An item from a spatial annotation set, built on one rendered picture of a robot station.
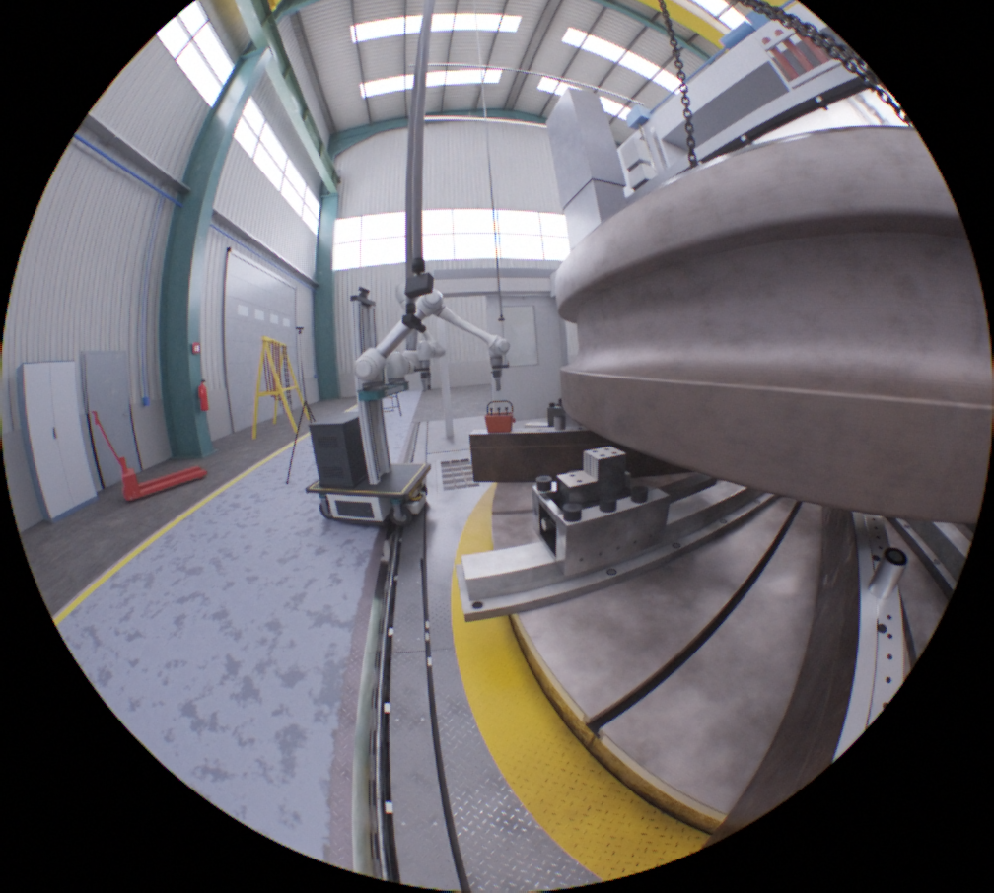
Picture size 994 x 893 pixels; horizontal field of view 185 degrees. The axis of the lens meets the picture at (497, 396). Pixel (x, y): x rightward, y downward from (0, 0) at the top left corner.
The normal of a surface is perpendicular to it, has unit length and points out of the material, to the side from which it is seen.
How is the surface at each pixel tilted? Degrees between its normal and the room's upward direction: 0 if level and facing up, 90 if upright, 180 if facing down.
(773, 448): 90
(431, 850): 0
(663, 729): 0
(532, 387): 90
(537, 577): 72
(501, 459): 90
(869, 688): 0
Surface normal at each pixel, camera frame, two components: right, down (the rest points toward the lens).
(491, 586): 0.18, -0.22
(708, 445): -0.93, 0.11
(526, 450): -0.18, 0.13
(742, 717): -0.07, -0.99
